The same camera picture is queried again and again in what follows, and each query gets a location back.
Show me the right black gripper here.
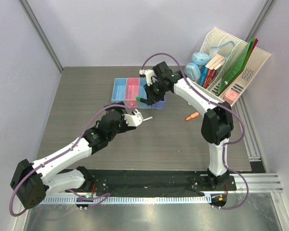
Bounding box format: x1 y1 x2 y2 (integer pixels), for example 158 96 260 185
143 80 169 106

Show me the green cap black marker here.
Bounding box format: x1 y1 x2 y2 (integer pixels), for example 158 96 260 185
136 96 147 103

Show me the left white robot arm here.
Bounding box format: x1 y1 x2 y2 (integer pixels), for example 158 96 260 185
10 102 143 216

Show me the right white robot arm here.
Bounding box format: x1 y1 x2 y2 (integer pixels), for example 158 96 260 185
139 62 234 190

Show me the purple bin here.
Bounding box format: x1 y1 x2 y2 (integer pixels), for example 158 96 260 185
151 96 165 109

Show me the light blue bin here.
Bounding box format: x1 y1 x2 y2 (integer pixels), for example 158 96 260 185
138 78 152 109
111 78 127 103

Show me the blue cap white marker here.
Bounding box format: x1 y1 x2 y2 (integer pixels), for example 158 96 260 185
143 116 153 122

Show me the pink bin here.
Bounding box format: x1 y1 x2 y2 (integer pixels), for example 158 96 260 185
125 78 140 108

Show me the leftmost light blue bin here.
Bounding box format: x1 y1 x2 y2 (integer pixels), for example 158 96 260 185
111 78 127 103

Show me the orange highlighter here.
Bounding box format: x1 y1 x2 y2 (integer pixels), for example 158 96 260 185
185 112 199 121

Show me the lower blue tape dispenser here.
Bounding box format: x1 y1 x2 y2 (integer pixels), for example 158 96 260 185
184 63 201 82

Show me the blue tape dispenser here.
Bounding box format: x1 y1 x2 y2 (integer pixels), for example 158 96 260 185
184 63 201 82
191 52 211 73

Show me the red blue book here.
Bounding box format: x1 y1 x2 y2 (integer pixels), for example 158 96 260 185
198 67 217 89

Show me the upper blue tape dispenser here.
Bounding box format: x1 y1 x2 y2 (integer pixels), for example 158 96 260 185
191 52 211 73

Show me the tan topped book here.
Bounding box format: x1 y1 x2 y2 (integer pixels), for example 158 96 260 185
205 54 225 70

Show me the pink sticky note pad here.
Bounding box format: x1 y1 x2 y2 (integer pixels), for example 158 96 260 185
223 90 239 105

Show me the green plastic folder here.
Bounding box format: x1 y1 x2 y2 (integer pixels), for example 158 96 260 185
217 37 258 96

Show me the white desk file organizer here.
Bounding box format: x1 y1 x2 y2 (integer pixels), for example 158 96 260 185
193 27 270 105

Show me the clear zip bag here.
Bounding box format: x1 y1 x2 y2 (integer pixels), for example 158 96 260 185
209 41 235 59

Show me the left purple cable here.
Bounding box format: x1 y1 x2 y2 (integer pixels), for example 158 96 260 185
9 103 125 217

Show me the purple cable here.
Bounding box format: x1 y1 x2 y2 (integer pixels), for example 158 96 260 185
142 52 250 211
9 103 125 217

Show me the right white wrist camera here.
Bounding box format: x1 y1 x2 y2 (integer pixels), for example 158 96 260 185
139 69 158 86

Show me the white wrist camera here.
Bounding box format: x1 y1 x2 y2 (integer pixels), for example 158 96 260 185
123 109 144 127
139 69 158 86

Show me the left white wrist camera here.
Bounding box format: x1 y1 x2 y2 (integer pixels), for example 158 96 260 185
123 109 144 127

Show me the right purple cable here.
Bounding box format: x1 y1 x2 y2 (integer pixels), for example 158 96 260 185
142 52 250 211

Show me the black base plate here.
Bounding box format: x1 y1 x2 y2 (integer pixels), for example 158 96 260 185
65 169 237 193

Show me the aluminium rail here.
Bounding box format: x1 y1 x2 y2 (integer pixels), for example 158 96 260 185
20 173 284 205

